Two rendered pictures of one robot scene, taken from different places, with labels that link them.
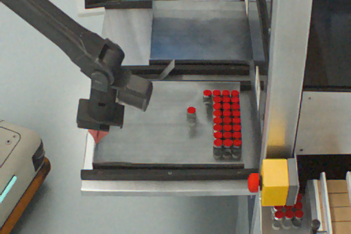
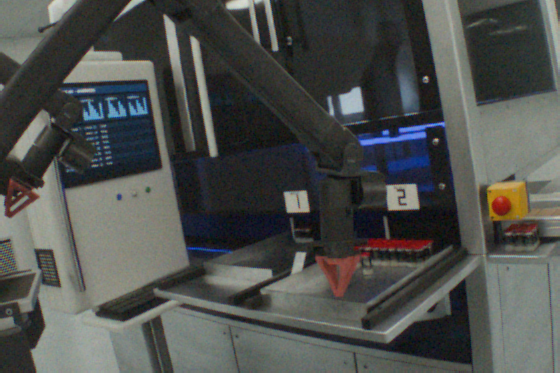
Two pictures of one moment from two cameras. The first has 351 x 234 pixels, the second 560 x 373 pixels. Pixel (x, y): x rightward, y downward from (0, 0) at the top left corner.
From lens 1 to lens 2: 1.36 m
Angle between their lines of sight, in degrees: 63
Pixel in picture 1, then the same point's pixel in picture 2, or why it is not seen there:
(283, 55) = (462, 66)
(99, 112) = (349, 226)
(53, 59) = not seen: outside the picture
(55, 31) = (299, 92)
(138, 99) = (379, 184)
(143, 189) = (425, 299)
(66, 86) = not seen: outside the picture
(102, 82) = (355, 158)
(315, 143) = (493, 170)
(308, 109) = (483, 127)
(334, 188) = not seen: hidden behind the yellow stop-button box
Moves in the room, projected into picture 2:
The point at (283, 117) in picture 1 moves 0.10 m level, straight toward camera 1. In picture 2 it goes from (477, 139) to (517, 135)
